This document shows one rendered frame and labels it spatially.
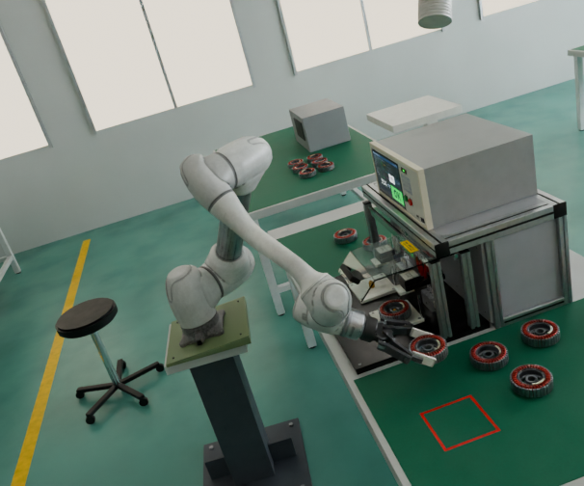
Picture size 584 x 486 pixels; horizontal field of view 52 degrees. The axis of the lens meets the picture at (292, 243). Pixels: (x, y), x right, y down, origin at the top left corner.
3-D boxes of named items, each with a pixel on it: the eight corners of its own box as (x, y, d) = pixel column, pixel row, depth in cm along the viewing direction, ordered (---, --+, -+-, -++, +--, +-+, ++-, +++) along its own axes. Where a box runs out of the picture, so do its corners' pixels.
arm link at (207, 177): (212, 197, 177) (245, 177, 184) (173, 155, 180) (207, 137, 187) (203, 220, 187) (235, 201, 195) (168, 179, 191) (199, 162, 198)
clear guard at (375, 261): (360, 302, 180) (357, 285, 178) (338, 271, 202) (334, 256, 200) (459, 268, 184) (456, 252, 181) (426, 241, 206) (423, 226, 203)
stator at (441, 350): (410, 367, 173) (408, 358, 172) (410, 344, 183) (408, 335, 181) (449, 364, 170) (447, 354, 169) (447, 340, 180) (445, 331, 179)
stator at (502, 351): (476, 375, 176) (474, 365, 175) (465, 353, 187) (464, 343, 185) (514, 367, 175) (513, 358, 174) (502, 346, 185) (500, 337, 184)
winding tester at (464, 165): (427, 230, 188) (416, 171, 180) (379, 193, 228) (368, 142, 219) (538, 194, 192) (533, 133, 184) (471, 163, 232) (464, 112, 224)
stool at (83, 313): (71, 431, 329) (29, 349, 306) (81, 381, 374) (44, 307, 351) (166, 398, 334) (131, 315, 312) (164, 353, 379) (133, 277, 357)
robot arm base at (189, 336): (178, 354, 227) (172, 342, 224) (184, 324, 247) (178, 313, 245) (224, 339, 225) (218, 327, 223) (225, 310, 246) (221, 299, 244)
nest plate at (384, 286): (361, 304, 225) (360, 301, 224) (349, 287, 238) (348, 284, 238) (398, 291, 226) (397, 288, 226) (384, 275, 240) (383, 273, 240)
